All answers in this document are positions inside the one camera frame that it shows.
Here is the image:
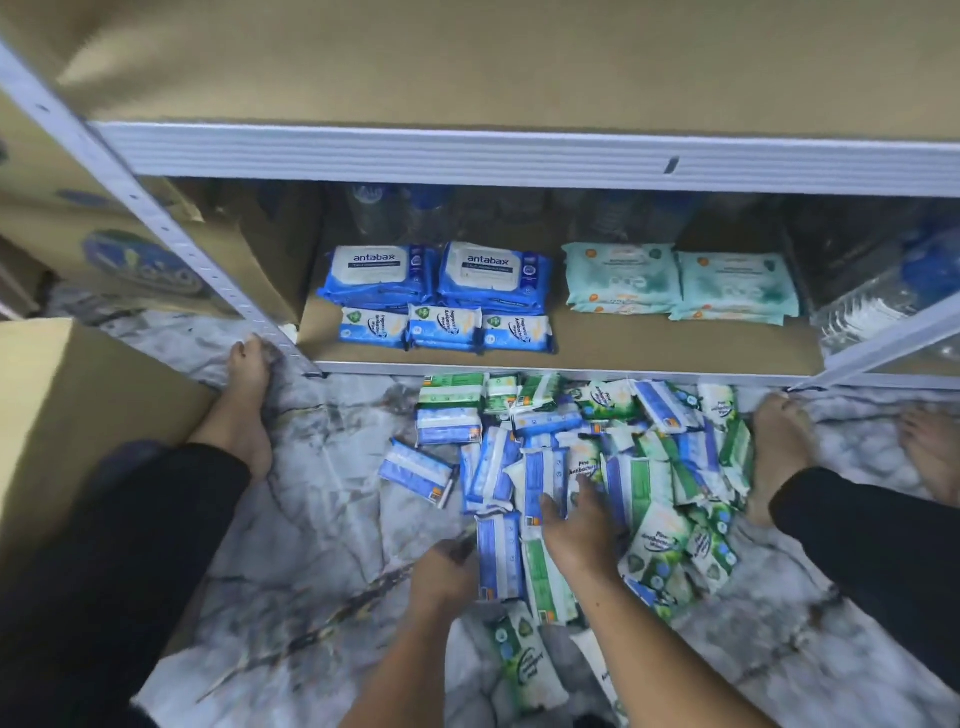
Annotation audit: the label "person's left foot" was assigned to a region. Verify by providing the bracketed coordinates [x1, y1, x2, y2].
[187, 334, 279, 482]

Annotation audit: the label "person's left hand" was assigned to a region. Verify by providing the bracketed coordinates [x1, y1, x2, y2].
[408, 537, 482, 617]

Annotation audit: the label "water bottles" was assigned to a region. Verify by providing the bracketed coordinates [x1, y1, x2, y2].
[810, 225, 960, 362]

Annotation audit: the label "person's left forearm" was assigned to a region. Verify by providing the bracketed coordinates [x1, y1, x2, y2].
[342, 600, 467, 728]

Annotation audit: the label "person's right forearm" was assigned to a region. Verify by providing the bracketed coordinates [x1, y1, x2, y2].
[570, 570, 774, 728]

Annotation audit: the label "person's right hand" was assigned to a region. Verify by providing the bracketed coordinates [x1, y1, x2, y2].
[540, 480, 624, 587]

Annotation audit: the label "plain cardboard box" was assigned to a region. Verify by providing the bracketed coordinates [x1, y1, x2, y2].
[0, 318, 219, 572]

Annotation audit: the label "person's right leg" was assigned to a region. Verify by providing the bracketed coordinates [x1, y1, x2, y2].
[772, 468, 960, 692]

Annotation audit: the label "pile of wipes packets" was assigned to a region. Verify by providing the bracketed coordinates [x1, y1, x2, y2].
[379, 370, 756, 722]

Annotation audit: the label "person's right foot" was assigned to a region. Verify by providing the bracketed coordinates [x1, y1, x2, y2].
[745, 393, 816, 527]

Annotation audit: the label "grey metal shelf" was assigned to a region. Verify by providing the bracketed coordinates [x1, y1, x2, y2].
[0, 0, 960, 395]

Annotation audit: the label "cardboard box blue print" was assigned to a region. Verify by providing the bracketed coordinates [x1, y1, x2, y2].
[0, 172, 324, 324]
[0, 90, 92, 204]

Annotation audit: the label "person's foot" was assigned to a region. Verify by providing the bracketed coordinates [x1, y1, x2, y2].
[745, 393, 816, 527]
[187, 334, 279, 482]
[897, 408, 960, 504]

